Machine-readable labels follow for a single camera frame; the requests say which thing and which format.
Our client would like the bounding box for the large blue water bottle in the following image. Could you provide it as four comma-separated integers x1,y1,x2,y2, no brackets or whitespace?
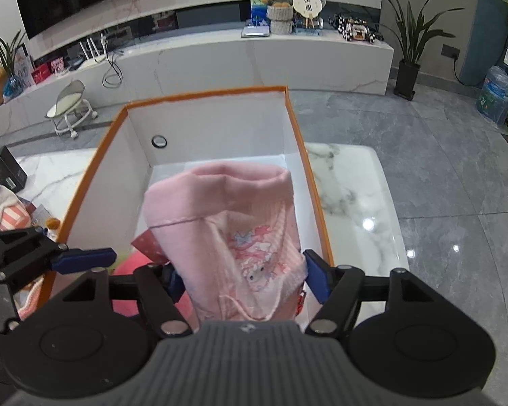
476,48,508,127

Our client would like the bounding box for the white pink plush toy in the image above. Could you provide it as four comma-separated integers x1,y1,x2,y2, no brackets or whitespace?
0,181,31,233

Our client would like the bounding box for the potted plant black pot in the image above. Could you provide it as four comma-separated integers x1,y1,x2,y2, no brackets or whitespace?
375,0,466,101

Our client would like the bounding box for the red gift box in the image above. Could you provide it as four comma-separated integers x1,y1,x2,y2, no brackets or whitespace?
30,63,54,85

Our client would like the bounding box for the red paper packet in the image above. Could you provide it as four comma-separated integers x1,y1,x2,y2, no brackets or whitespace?
131,229,170,264

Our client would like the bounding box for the white baby seat on wheels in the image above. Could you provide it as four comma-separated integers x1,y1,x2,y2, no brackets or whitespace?
46,80,99,138

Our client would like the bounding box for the pink gift box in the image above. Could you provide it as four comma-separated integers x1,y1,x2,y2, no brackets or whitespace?
151,12,177,30

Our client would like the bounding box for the black white toy vehicle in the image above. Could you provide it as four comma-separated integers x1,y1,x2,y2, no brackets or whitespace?
328,14,384,44

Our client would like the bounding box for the black cable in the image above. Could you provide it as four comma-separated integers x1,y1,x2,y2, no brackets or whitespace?
102,36,124,89

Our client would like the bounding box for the leafy plant in blue vase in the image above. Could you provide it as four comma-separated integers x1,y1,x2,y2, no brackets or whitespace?
0,29,28,103

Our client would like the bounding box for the photo frame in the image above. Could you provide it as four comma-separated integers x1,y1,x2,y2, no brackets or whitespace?
15,44,37,89

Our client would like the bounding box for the teddy bear on shelf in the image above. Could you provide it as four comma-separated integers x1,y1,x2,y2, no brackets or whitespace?
266,5,295,35

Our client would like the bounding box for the white router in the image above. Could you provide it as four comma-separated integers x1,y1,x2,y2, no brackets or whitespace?
70,34,111,70

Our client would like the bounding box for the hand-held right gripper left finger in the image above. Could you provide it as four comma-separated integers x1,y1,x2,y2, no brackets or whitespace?
46,263,194,340

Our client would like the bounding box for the black cardboard box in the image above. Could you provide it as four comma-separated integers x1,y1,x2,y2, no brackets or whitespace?
0,146,28,191

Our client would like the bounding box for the orange storage box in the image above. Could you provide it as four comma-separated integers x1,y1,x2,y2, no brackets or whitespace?
42,86,335,322

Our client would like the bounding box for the white marble tv console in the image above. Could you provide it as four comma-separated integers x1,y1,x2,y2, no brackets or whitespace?
0,25,395,140

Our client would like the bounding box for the pink rounded item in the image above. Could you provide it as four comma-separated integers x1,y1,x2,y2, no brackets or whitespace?
112,257,172,319

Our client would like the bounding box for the pink printed cloth pouch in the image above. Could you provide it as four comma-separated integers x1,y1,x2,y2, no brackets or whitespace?
144,161,308,322

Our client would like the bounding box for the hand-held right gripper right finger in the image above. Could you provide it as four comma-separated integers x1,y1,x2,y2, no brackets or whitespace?
302,249,449,342

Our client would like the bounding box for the round white paper fan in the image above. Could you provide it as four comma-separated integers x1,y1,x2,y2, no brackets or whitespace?
292,0,326,28

